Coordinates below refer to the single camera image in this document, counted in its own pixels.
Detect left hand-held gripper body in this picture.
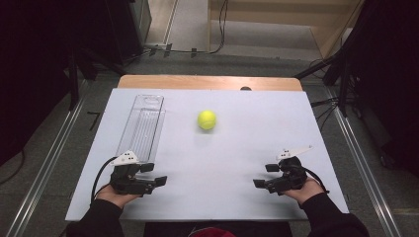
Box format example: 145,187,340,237
109,150,156,198

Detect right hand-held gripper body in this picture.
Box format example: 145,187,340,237
263,145,314,197

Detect clear plastic container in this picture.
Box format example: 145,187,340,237
116,94,165,165

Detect yellow tennis ball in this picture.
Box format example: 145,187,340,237
197,109,217,131

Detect person's left hand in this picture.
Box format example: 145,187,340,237
95,184,142,210

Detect person's right hand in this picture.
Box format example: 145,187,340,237
282,177,325,205

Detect white board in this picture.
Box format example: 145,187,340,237
64,88,350,222

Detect person's red clothing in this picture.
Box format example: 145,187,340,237
188,226,237,237

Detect wooden table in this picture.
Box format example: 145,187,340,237
117,74,303,92

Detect black stand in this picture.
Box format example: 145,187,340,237
294,48,355,118
63,45,100,112

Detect black curtain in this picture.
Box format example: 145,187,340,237
0,0,112,167
345,0,419,177

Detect black cabinet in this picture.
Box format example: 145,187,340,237
105,0,153,65

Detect right hand-held gripper cable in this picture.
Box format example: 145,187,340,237
302,167,330,195

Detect hand-held gripper cable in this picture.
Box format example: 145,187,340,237
90,156,119,204
302,167,330,195

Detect left hand-held gripper cable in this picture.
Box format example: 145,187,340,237
90,156,119,204

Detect metal floor rail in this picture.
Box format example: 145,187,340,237
5,97,87,237
329,88,402,237

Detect black floor cables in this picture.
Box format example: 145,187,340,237
310,97,342,131

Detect black floor cable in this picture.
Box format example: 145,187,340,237
0,149,26,186

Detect wooden shelf frame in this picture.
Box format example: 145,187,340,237
207,0,365,59

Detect black hanging cable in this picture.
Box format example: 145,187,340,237
184,0,230,55

